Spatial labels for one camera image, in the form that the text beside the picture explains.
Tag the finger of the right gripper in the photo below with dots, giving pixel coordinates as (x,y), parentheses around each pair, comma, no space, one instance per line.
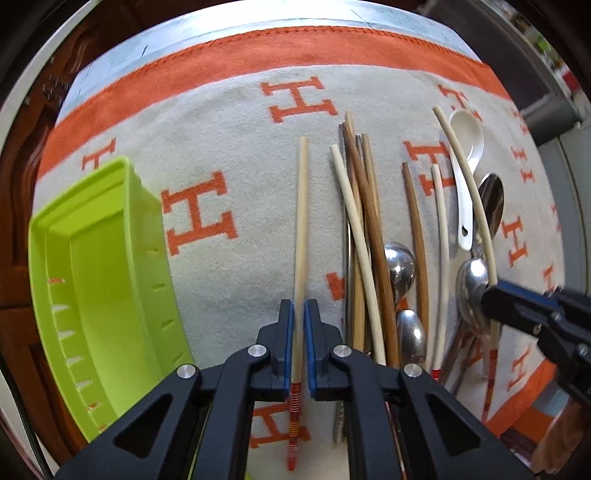
(563,311)

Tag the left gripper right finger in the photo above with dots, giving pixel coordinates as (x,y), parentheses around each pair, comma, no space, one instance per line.
(400,423)

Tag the light chopstick red end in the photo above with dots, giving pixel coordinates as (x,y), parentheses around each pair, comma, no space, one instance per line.
(300,285)

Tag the dark brown wooden chopstick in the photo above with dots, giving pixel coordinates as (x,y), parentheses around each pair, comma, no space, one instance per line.
(381,272)

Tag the pale chopstick red end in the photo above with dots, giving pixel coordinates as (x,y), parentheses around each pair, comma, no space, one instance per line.
(363,254)

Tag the large steel spoon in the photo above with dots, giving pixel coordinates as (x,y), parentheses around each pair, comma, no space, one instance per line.
(471,282)

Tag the brown chopstick right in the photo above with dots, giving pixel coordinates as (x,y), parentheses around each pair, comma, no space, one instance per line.
(423,298)

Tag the lime green utensil tray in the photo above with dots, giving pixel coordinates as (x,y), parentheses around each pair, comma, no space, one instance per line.
(103,297)

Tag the small steel spoon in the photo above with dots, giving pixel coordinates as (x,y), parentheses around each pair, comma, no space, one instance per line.
(402,266)

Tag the orange white H-pattern cloth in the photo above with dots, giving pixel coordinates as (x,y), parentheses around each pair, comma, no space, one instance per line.
(212,132)

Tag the long pale chopstick right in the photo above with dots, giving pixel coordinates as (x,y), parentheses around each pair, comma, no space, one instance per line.
(489,256)

